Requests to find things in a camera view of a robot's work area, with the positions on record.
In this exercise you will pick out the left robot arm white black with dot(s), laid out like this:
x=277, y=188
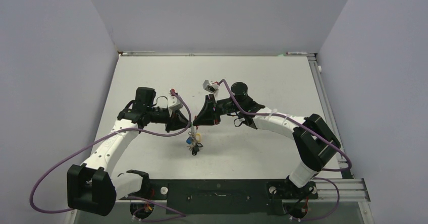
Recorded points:
x=91, y=186

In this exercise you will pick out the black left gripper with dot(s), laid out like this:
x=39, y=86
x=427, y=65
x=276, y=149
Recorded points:
x=177, y=121

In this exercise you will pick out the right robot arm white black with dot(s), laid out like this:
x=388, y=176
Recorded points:
x=315, y=141

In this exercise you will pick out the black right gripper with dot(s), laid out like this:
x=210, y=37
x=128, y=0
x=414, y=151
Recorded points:
x=208, y=116

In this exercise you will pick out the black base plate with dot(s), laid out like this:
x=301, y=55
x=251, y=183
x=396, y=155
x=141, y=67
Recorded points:
x=273, y=197

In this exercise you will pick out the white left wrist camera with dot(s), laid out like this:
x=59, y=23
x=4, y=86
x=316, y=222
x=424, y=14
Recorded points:
x=174, y=103

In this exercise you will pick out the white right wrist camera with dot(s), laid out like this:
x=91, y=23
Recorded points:
x=210, y=86

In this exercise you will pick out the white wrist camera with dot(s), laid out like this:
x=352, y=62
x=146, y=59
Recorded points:
x=174, y=103
x=210, y=86

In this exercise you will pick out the metal key holder red handle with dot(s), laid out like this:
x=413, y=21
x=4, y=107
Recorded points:
x=193, y=146

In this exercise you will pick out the aluminium frame rail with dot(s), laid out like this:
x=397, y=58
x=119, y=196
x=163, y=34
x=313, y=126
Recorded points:
x=214, y=134

